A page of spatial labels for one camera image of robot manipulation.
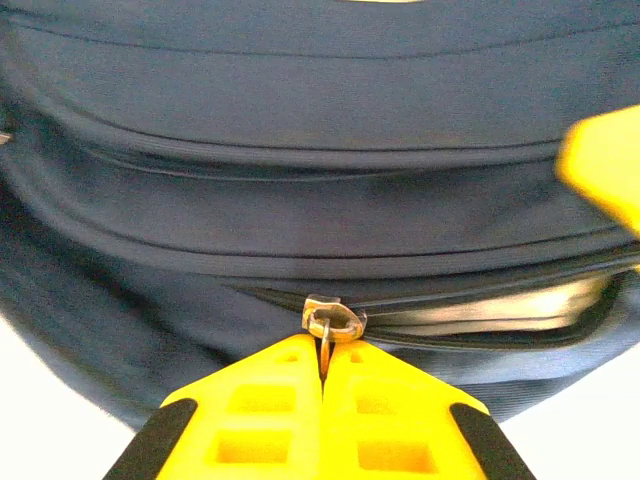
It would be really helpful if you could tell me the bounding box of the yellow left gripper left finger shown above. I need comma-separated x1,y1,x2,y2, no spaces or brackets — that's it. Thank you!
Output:
102,332,324,480

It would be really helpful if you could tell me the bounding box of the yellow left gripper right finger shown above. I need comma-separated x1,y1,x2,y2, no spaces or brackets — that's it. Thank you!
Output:
322,339,539,480

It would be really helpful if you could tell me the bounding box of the navy blue backpack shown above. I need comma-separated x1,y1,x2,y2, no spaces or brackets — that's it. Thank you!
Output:
0,0,640,436

